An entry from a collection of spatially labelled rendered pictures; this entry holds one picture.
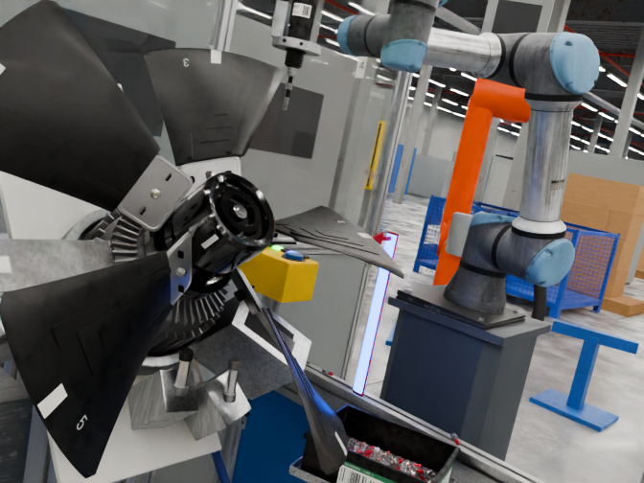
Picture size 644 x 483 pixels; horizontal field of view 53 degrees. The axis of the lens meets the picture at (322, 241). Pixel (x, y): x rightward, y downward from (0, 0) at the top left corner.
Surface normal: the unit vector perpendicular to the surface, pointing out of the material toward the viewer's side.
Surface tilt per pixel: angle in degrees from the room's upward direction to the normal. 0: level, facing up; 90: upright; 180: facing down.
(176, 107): 56
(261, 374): 125
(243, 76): 44
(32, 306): 72
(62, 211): 50
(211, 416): 103
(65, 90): 80
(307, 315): 90
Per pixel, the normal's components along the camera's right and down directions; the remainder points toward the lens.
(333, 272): 0.73, 0.25
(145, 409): -0.69, -0.14
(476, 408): 0.10, 0.17
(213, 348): -0.20, 0.66
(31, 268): 0.69, -0.43
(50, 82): 0.47, 0.02
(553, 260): 0.51, 0.39
